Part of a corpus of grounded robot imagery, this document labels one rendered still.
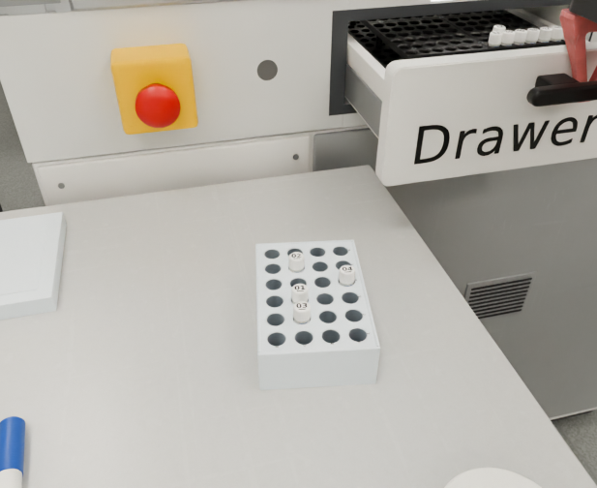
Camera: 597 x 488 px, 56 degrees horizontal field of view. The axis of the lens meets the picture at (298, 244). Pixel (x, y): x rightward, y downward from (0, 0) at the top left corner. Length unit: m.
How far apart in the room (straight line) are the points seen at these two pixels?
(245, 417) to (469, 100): 0.32
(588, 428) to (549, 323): 0.44
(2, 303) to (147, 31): 0.28
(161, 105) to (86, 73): 0.10
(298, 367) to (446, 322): 0.14
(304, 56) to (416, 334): 0.31
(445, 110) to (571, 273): 0.56
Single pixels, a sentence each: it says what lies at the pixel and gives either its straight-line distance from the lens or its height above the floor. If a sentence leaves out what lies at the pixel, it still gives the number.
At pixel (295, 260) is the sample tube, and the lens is 0.44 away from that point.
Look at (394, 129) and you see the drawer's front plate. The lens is 0.49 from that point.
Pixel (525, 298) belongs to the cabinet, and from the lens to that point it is 0.99.
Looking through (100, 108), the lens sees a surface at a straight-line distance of 0.62.
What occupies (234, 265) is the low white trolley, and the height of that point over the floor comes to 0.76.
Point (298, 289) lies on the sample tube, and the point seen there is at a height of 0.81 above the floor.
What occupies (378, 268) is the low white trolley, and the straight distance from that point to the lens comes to 0.52.
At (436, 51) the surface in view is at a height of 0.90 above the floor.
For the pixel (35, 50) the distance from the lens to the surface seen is 0.60.
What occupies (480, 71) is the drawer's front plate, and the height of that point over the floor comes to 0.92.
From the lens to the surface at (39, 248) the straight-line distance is 0.56.
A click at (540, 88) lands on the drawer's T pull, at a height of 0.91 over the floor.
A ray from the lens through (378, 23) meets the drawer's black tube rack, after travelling 0.68.
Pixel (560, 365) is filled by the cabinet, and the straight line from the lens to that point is 1.20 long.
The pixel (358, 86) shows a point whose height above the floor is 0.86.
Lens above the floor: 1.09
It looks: 38 degrees down
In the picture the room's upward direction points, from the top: straight up
